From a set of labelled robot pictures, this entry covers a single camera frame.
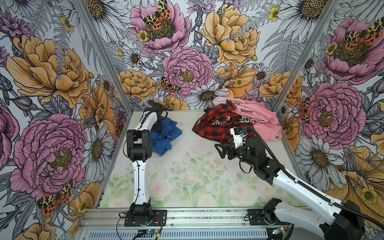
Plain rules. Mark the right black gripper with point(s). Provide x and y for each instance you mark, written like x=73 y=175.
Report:
x=231 y=148

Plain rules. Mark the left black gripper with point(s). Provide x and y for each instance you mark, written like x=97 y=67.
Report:
x=159 y=129

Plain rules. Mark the blue cloth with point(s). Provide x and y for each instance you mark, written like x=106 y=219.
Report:
x=162 y=141

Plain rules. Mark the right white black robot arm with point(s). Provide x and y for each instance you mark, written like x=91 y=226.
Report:
x=327 y=217

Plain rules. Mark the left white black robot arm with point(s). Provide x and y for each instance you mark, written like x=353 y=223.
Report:
x=139 y=150

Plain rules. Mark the red black plaid shirt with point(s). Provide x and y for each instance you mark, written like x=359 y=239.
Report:
x=216 y=123

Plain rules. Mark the pink shirt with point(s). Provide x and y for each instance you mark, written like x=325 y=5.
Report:
x=265 y=122

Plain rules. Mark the light lilac shirt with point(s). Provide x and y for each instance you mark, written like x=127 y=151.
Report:
x=222 y=100

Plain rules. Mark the small green circuit board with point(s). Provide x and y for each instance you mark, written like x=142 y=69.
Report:
x=278 y=231

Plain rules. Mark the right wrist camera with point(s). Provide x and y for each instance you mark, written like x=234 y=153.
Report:
x=239 y=136

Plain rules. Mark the aluminium front rail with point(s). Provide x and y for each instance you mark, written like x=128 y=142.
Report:
x=177 y=218

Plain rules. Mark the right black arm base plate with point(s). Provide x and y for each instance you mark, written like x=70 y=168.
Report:
x=260 y=217

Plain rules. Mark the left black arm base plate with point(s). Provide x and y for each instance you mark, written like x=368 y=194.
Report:
x=157 y=218

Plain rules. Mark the white vented cable duct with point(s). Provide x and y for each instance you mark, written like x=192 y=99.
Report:
x=183 y=234

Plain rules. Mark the left aluminium corner post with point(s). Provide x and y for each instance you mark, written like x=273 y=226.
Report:
x=94 y=36

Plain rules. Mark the aluminium corner post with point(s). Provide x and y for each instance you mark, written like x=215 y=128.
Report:
x=319 y=28
x=94 y=36

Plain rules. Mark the right aluminium corner post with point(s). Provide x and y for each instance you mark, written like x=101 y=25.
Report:
x=319 y=28

